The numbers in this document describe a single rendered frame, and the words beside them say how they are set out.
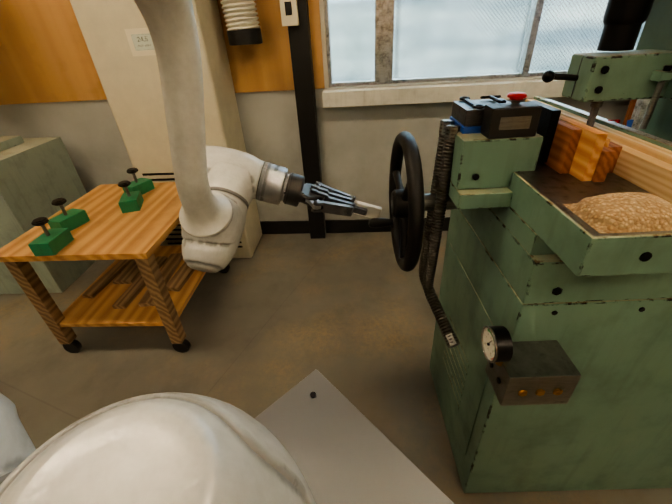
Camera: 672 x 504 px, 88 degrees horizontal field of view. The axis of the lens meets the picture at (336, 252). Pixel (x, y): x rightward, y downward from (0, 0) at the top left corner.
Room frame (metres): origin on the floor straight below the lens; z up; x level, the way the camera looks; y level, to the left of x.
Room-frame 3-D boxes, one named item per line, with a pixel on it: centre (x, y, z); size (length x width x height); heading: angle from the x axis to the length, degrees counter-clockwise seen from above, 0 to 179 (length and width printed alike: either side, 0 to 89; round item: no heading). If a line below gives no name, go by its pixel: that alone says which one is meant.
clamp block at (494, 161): (0.66, -0.30, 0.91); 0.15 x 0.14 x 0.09; 178
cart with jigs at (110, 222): (1.35, 0.90, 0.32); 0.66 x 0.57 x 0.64; 176
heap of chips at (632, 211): (0.41, -0.39, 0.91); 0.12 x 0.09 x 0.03; 88
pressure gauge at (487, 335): (0.41, -0.27, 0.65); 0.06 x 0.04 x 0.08; 178
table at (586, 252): (0.66, -0.38, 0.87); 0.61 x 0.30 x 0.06; 178
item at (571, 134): (0.64, -0.40, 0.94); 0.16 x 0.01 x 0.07; 178
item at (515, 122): (0.65, -0.29, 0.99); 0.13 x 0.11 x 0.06; 178
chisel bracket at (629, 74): (0.66, -0.51, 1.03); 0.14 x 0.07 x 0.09; 88
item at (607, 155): (0.64, -0.43, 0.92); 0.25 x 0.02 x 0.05; 178
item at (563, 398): (0.41, -0.34, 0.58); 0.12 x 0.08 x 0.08; 88
